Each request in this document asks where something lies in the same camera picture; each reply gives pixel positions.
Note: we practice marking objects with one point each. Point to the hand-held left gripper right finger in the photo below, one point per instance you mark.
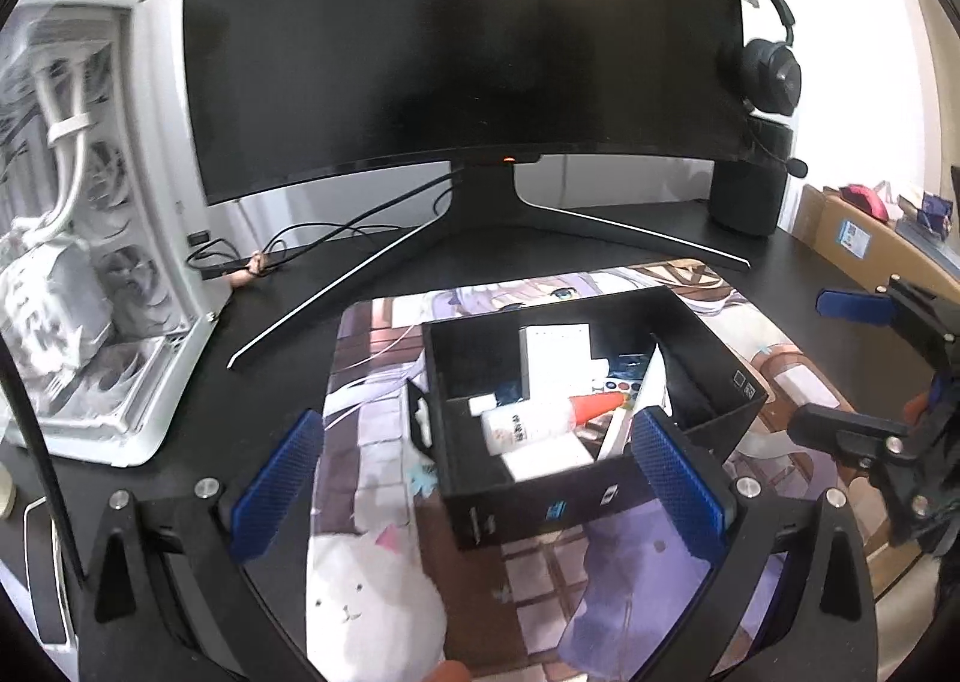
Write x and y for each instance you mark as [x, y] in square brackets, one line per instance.
[679, 487]

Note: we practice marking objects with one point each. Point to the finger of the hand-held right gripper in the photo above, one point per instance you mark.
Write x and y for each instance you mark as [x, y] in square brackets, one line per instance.
[851, 304]
[832, 423]

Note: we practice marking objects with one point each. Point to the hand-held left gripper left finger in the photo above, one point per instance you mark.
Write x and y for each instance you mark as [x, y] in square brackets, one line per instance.
[277, 487]

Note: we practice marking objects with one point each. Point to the white sachet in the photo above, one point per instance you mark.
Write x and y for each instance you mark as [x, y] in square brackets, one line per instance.
[656, 382]

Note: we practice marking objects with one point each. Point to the white remote with coloured buttons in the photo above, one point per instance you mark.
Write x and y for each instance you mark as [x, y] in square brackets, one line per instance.
[626, 388]

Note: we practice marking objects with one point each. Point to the large white charger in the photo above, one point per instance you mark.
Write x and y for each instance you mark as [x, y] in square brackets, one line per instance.
[547, 461]

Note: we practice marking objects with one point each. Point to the black cardboard box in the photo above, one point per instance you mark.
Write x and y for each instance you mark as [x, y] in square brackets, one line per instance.
[525, 509]

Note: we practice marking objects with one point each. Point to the white tube with red cap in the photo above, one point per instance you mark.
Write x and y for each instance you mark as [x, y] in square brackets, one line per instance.
[525, 427]

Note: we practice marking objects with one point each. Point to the small white printed box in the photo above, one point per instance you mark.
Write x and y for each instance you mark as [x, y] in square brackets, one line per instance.
[559, 359]

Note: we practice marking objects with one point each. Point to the person's left hand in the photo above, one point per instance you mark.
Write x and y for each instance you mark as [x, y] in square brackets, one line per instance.
[452, 673]

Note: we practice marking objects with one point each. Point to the brown cardboard box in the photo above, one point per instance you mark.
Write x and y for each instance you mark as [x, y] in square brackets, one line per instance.
[870, 254]

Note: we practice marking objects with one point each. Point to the black desk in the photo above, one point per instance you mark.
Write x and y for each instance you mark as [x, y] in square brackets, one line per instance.
[225, 412]

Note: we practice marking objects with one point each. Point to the red item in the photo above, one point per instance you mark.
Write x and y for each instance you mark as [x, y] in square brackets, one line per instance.
[862, 200]

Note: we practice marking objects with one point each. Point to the black speaker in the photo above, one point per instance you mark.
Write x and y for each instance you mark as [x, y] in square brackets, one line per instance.
[746, 202]

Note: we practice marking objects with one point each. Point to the printed desk mat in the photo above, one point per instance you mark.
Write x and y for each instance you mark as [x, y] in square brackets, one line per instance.
[525, 577]

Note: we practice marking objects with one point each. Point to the small tan trinket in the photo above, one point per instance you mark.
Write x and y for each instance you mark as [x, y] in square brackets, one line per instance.
[249, 269]

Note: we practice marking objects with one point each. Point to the black headphones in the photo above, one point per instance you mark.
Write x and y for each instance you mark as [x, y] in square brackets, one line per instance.
[769, 70]

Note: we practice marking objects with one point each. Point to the silver phone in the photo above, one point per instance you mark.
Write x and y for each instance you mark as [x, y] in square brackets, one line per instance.
[45, 577]

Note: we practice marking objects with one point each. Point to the white computer case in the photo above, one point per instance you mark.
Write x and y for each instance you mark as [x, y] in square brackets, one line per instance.
[112, 277]

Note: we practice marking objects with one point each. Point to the beige flat item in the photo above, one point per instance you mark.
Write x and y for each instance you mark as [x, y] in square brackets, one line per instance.
[6, 494]

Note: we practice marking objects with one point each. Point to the black curved monitor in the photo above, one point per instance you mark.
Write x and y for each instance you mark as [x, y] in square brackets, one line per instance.
[450, 51]

